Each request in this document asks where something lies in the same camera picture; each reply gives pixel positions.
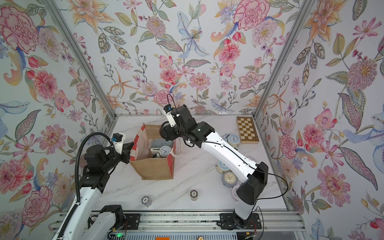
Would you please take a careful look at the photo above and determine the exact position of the grey rectangular mirror clock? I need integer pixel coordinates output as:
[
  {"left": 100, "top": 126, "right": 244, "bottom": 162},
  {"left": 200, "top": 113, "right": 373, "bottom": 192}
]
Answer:
[{"left": 149, "top": 139, "right": 174, "bottom": 149}]

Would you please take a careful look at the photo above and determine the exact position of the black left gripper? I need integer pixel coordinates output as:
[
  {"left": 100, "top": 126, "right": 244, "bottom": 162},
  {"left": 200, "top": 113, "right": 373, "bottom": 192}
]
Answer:
[{"left": 101, "top": 142, "right": 136, "bottom": 173}]

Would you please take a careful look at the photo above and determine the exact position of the white round alarm clock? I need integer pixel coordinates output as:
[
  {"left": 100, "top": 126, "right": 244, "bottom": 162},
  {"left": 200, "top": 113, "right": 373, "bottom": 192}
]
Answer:
[{"left": 156, "top": 146, "right": 172, "bottom": 158}]

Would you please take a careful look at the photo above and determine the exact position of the light blue twin bell clock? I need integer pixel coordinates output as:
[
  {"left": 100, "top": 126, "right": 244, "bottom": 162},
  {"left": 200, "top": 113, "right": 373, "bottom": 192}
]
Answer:
[{"left": 223, "top": 134, "right": 241, "bottom": 148}]

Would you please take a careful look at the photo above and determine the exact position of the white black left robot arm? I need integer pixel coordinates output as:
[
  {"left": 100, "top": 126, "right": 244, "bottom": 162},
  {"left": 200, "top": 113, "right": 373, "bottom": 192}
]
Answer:
[{"left": 53, "top": 132, "right": 134, "bottom": 240}]

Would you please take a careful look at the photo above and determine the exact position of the pink round alarm clock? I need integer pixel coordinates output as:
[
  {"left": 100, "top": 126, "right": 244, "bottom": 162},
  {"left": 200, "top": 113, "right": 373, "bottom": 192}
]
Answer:
[{"left": 231, "top": 185, "right": 240, "bottom": 202}]

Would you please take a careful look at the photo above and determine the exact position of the grey round alarm clock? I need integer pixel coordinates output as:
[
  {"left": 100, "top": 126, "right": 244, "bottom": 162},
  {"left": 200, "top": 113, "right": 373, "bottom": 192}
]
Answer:
[{"left": 222, "top": 171, "right": 238, "bottom": 188}]

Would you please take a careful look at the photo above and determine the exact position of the black twin bell alarm clock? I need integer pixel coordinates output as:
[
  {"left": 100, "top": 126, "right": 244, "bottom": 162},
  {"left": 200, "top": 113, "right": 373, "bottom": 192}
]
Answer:
[{"left": 160, "top": 122, "right": 179, "bottom": 141}]

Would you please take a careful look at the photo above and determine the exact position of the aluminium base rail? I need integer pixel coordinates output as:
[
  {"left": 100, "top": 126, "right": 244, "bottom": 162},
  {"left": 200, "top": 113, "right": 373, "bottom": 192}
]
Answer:
[{"left": 124, "top": 210, "right": 305, "bottom": 233}]

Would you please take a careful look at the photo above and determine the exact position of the mint round alarm clock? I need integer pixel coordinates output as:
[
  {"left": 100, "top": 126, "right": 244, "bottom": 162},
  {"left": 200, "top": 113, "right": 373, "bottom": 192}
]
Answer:
[{"left": 216, "top": 161, "right": 230, "bottom": 174}]

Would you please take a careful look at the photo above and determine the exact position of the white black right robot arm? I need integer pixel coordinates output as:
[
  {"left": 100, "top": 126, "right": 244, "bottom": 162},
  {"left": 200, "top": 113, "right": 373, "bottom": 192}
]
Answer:
[{"left": 160, "top": 104, "right": 271, "bottom": 229}]

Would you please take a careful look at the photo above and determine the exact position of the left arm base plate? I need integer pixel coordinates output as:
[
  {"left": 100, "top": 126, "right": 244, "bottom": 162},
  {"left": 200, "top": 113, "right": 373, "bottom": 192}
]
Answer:
[{"left": 109, "top": 213, "right": 141, "bottom": 230}]

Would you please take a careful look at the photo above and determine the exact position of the wooden chess board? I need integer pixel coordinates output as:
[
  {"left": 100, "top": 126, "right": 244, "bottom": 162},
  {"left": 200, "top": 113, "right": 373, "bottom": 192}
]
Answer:
[{"left": 237, "top": 116, "right": 260, "bottom": 144}]

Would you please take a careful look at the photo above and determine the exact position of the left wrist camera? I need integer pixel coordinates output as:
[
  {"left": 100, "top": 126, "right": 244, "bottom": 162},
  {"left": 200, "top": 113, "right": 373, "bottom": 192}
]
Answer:
[{"left": 112, "top": 133, "right": 126, "bottom": 155}]

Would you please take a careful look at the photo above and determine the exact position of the small silver cylinder clock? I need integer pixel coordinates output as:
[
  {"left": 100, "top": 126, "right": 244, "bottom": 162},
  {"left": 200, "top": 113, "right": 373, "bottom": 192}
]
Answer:
[{"left": 141, "top": 196, "right": 152, "bottom": 208}]

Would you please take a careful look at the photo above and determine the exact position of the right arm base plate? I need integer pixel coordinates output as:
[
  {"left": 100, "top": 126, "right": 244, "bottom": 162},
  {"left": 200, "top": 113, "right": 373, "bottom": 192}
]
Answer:
[{"left": 217, "top": 212, "right": 262, "bottom": 231}]

